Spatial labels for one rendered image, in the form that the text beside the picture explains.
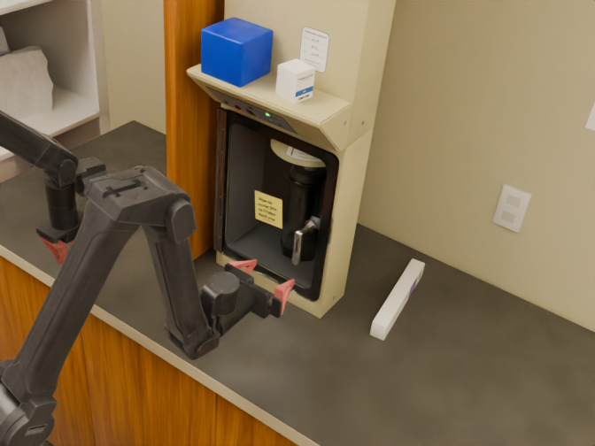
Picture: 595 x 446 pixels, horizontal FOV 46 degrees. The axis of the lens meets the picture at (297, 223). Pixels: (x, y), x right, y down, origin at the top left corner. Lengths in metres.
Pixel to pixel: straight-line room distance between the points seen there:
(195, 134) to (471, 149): 0.67
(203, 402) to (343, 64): 0.83
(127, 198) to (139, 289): 0.81
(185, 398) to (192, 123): 0.65
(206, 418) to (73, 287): 0.80
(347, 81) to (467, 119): 0.49
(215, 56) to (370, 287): 0.74
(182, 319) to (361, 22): 0.61
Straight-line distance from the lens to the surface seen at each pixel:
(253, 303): 1.38
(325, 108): 1.32
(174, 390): 1.74
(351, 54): 1.32
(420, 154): 1.85
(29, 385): 1.07
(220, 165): 1.62
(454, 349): 1.69
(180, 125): 1.56
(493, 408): 1.60
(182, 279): 1.14
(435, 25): 1.72
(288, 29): 1.39
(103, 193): 0.95
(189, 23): 1.48
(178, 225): 0.99
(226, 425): 1.68
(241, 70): 1.35
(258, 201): 1.59
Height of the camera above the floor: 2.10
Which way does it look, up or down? 36 degrees down
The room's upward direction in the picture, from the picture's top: 7 degrees clockwise
